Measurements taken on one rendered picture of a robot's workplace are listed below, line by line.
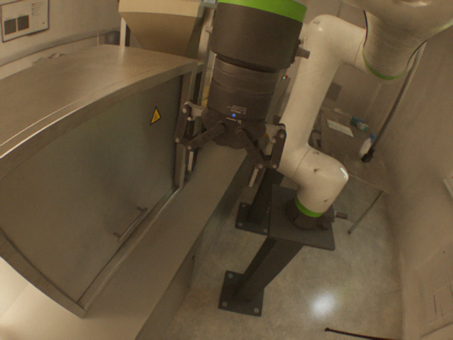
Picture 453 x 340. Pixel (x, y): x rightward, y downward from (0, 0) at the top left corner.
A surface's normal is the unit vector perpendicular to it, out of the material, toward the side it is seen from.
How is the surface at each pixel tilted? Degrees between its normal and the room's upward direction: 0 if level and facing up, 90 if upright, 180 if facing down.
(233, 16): 90
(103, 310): 0
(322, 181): 89
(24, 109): 0
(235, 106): 90
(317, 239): 0
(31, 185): 90
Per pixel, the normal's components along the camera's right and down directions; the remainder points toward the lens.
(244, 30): -0.36, 0.55
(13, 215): 0.91, 0.37
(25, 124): 0.19, -0.75
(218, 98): -0.70, 0.35
